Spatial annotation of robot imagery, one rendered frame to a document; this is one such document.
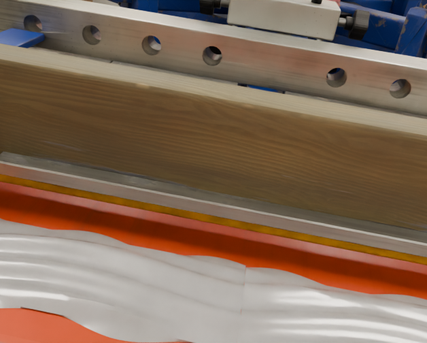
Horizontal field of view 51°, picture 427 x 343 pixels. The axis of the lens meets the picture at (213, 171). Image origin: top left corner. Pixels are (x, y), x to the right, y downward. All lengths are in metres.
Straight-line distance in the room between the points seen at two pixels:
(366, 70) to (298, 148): 0.25
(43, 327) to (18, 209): 0.11
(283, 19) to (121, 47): 0.19
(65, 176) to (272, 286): 0.15
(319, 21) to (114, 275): 0.38
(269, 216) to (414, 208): 0.09
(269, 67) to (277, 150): 0.24
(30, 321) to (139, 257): 0.07
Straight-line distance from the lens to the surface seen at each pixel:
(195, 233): 0.32
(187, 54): 0.50
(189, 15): 1.24
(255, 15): 0.54
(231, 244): 0.31
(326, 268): 0.32
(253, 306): 0.27
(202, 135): 0.27
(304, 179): 0.28
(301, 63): 0.50
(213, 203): 0.28
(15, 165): 0.31
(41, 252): 0.29
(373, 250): 0.33
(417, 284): 0.34
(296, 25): 0.54
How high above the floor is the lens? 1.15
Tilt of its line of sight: 30 degrees down
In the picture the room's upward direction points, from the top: 9 degrees clockwise
